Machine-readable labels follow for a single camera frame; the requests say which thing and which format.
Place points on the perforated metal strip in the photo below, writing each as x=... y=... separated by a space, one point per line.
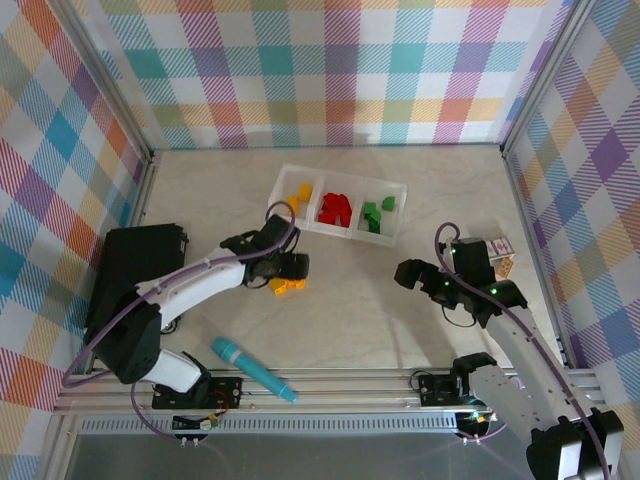
x=325 y=425

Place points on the aluminium frame corner post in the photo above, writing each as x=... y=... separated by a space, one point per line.
x=107 y=75
x=544 y=75

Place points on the small printed cardboard box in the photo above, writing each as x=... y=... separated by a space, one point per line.
x=504 y=255

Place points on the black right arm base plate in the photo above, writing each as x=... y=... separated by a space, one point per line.
x=435 y=390

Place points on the teal marker pen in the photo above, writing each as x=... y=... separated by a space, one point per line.
x=245 y=365

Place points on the yellow lego brick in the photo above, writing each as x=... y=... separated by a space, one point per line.
x=279 y=289
x=293 y=203
x=305 y=191

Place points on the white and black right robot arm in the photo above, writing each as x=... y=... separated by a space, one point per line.
x=515 y=345

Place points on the black zip case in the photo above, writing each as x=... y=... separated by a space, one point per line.
x=135 y=260

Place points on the yellow lego with grey disc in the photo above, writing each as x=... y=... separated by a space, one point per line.
x=298 y=285

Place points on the small circuit board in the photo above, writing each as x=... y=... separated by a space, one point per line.
x=475 y=417
x=200 y=424

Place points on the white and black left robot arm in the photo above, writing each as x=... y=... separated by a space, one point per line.
x=200 y=282

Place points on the aluminium frame cross rail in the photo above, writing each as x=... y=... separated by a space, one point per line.
x=350 y=395

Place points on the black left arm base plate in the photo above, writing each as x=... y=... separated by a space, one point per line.
x=227 y=392

